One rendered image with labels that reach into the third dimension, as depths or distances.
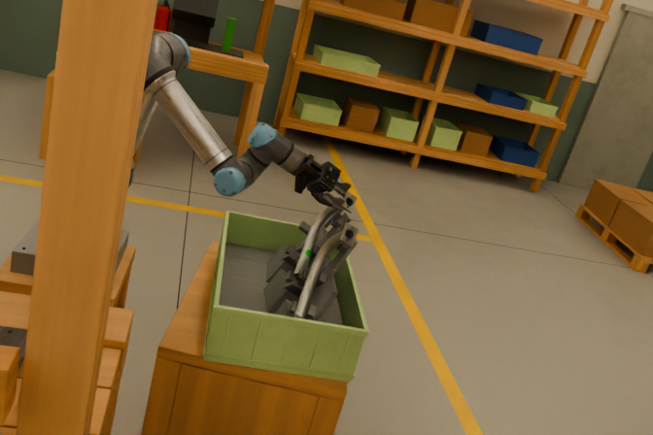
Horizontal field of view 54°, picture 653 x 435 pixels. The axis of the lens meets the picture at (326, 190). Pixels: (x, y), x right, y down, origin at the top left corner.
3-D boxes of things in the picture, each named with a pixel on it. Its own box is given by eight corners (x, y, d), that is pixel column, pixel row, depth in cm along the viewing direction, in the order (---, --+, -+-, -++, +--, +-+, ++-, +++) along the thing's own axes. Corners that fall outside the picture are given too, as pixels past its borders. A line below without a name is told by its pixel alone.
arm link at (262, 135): (245, 137, 180) (263, 116, 177) (275, 159, 184) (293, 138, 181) (244, 150, 173) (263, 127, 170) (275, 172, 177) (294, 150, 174)
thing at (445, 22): (539, 193, 710) (620, -10, 634) (276, 142, 639) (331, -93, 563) (518, 176, 759) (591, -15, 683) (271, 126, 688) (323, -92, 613)
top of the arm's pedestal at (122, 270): (30, 238, 198) (31, 227, 197) (134, 256, 204) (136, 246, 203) (-11, 291, 169) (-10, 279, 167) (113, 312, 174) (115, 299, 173)
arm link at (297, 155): (273, 168, 180) (284, 146, 184) (286, 177, 182) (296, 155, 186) (288, 161, 174) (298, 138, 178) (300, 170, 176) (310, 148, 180)
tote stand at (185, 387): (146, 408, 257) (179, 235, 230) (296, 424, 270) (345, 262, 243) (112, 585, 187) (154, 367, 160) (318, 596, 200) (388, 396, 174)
